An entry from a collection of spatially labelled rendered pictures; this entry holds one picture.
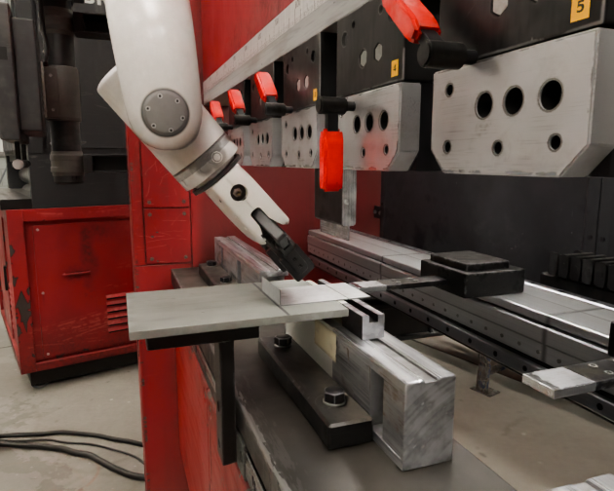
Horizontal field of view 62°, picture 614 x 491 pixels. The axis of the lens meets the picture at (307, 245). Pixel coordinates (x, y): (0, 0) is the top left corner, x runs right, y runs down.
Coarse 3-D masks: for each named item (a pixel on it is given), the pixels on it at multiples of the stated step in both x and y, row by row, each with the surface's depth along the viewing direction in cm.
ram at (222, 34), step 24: (216, 0) 120; (240, 0) 99; (264, 0) 84; (288, 0) 73; (336, 0) 58; (360, 0) 52; (216, 24) 122; (240, 24) 100; (264, 24) 85; (312, 24) 65; (336, 24) 60; (216, 48) 124; (240, 48) 102; (264, 48) 86; (288, 48) 74; (240, 72) 103; (216, 96) 127
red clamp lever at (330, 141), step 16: (320, 96) 53; (336, 96) 53; (320, 112) 53; (336, 112) 53; (336, 128) 53; (320, 144) 54; (336, 144) 53; (320, 160) 54; (336, 160) 53; (320, 176) 54; (336, 176) 54
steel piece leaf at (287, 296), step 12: (264, 288) 72; (276, 288) 67; (288, 288) 74; (300, 288) 74; (312, 288) 74; (324, 288) 74; (276, 300) 67; (288, 300) 68; (300, 300) 68; (312, 300) 68; (324, 300) 68; (336, 300) 69
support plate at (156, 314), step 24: (192, 288) 75; (216, 288) 75; (240, 288) 75; (144, 312) 63; (168, 312) 63; (192, 312) 63; (216, 312) 63; (240, 312) 63; (264, 312) 63; (288, 312) 63; (312, 312) 63; (336, 312) 64; (144, 336) 57
